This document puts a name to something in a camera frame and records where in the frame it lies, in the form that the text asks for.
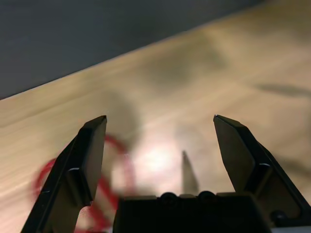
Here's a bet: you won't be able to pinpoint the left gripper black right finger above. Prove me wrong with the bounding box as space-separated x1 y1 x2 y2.
213 114 311 222

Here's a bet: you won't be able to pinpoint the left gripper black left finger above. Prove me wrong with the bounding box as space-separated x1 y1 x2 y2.
20 115 107 233

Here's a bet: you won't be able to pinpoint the red handled scissors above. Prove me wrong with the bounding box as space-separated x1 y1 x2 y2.
31 134 201 233

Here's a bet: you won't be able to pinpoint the grey pegboard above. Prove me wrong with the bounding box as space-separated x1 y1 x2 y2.
0 0 268 100

